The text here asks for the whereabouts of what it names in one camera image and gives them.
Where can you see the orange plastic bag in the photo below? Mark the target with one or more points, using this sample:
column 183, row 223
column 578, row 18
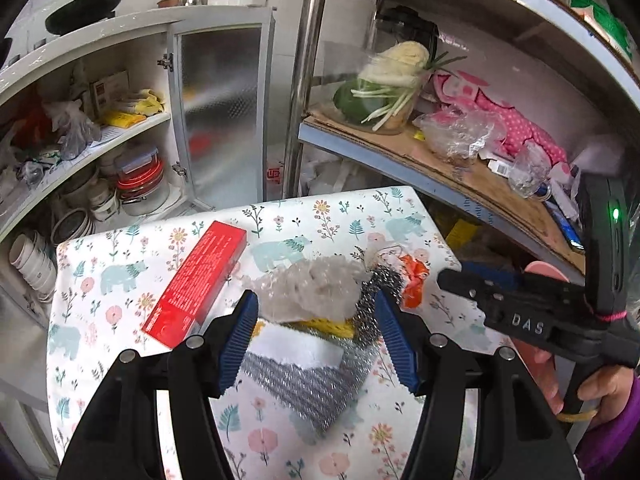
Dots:
column 415, row 280

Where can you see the silver mesh scouring sponge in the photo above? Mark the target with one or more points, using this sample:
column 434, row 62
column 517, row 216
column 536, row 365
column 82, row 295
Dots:
column 310, row 395

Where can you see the stack of red-lidded containers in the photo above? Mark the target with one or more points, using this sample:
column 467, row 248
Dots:
column 142, row 180

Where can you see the copper pot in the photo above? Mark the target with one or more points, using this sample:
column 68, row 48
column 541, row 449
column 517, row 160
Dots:
column 170, row 1

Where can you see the green round vegetable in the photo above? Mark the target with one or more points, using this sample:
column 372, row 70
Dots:
column 360, row 102

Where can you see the white small box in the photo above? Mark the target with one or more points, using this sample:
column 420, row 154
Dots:
column 500, row 166

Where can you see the grey plastic bag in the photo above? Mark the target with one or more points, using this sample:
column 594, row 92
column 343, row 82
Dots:
column 72, row 127

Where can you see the green onions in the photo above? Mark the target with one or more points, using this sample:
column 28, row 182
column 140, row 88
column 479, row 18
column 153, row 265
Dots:
column 390, row 110

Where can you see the clear plastic wrap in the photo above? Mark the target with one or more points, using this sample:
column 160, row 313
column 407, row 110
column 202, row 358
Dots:
column 310, row 290

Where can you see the metal shelf rack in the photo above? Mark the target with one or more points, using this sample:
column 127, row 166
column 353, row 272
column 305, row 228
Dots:
column 305, row 85

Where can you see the floral printed tablecloth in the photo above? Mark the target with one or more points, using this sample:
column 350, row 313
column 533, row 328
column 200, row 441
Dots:
column 125, row 280

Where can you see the stack of white bowls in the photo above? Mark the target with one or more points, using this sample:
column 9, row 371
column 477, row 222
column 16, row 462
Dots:
column 35, row 265

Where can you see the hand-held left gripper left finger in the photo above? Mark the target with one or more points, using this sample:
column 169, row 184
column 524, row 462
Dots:
column 240, row 335

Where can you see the pink plastic bucket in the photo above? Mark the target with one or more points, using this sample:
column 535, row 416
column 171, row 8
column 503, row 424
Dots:
column 545, row 270

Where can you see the yellow flat packet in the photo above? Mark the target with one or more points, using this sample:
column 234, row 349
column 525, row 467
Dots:
column 122, row 119

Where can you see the white plastic bags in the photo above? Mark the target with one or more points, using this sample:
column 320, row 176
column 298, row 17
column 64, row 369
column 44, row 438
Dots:
column 327, row 177

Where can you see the brown cardboard sheet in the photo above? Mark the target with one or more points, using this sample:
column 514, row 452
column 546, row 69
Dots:
column 500, row 195

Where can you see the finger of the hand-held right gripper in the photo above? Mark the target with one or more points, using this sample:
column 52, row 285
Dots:
column 465, row 287
column 495, row 274

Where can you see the steel wool ball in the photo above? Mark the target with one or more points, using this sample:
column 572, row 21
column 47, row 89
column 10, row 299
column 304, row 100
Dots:
column 375, row 285

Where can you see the person's right forearm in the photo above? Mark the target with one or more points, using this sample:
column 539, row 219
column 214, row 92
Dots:
column 615, row 440

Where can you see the person's right hand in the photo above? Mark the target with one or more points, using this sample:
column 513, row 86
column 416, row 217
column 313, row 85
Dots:
column 545, row 380

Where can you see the frosted glass cabinet door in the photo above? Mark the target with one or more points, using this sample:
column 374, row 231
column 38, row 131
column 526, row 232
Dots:
column 220, row 110

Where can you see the white carton with red print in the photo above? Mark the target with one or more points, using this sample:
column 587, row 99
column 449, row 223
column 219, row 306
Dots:
column 275, row 175

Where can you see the yellow cloth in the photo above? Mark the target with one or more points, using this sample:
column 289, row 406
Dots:
column 150, row 102

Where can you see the long red box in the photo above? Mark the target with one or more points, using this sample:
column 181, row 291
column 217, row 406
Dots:
column 195, row 280

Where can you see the white kitchen cabinet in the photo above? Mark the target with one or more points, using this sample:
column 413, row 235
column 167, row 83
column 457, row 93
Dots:
column 145, row 25

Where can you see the green and white packet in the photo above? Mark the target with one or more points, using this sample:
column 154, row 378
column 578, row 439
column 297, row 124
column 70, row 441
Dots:
column 600, row 20

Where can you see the blue flat packet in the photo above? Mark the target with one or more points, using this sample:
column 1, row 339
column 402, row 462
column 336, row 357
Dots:
column 567, row 227

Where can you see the pink dotted cloth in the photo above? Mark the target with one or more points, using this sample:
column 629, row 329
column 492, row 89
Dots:
column 515, row 130

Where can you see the napa cabbage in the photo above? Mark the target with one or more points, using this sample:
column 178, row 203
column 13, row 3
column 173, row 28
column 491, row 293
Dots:
column 400, row 60

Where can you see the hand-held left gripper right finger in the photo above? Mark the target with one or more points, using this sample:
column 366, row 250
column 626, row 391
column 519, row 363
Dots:
column 397, row 345

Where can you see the yellow sponge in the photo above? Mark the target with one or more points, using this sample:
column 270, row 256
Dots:
column 325, row 327

